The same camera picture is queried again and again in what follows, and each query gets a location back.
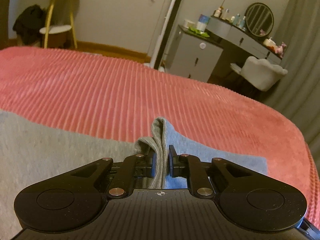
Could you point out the grey vanity desk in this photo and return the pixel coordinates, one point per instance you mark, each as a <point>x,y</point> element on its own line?
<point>239,38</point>

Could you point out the grey drawer cabinet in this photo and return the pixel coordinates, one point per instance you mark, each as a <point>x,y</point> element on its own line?
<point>192,56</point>

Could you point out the blue white tissue box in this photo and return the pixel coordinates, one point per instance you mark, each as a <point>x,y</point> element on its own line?
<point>202,22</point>

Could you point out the white standing panel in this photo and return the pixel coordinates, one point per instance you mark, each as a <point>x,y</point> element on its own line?
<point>164,35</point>

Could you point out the yellow legged side table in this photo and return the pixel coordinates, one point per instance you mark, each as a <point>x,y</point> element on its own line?
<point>59,19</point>

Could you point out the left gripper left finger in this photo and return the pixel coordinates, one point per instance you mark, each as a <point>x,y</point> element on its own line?
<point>124,176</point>

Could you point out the grey pants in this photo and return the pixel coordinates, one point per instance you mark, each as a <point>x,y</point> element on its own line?
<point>32,152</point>

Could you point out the pink ribbed bedspread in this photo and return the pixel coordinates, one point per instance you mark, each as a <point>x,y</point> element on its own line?
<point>118,99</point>

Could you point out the white shell chair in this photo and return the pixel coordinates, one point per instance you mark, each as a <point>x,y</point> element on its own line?
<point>260,73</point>

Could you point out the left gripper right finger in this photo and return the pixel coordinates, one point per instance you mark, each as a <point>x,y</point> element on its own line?
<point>193,170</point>

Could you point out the round black mirror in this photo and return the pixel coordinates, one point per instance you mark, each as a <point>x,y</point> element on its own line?
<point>259,19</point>

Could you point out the black bag on floor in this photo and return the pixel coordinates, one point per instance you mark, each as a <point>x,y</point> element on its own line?
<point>28,24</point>

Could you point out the grey curtain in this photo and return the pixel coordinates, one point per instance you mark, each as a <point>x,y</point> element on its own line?
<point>297,94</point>

